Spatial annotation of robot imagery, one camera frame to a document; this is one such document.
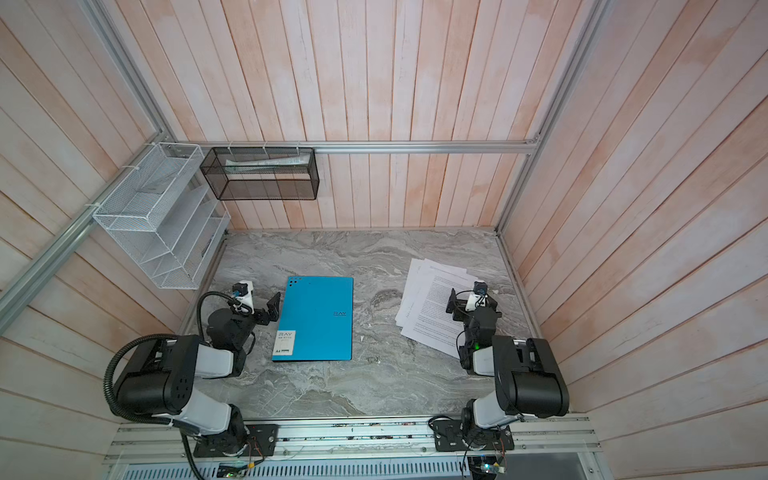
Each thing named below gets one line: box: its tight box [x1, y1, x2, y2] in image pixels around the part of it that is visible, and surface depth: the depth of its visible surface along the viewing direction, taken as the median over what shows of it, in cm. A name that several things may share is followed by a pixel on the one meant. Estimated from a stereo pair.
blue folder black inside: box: [272, 276, 354, 361], surface depth 94 cm
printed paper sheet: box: [401, 266, 478, 359], surface depth 98 cm
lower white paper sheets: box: [395, 258, 478, 332], surface depth 107 cm
